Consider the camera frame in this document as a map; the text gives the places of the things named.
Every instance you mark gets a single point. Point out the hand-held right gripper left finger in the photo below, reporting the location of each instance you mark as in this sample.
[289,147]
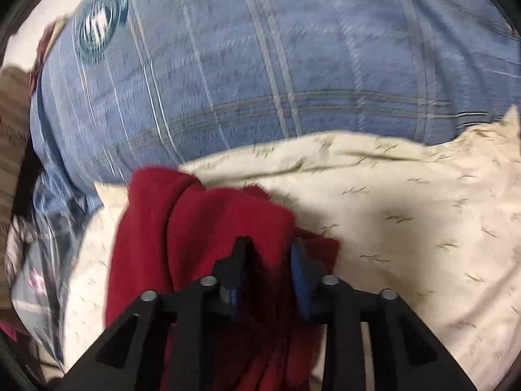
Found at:
[234,293]

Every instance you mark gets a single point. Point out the grey star-print quilt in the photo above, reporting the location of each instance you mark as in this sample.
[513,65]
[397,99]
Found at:
[32,293]

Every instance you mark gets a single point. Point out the dark red printed cloth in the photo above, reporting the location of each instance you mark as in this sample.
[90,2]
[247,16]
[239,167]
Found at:
[49,44]

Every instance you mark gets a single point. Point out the red knit garment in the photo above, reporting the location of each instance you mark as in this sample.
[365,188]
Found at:
[163,232]

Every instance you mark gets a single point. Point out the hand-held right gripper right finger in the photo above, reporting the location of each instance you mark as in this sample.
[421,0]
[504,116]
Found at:
[299,277]

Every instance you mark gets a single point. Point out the cream printed bedsheet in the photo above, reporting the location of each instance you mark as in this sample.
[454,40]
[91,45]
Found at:
[407,211]

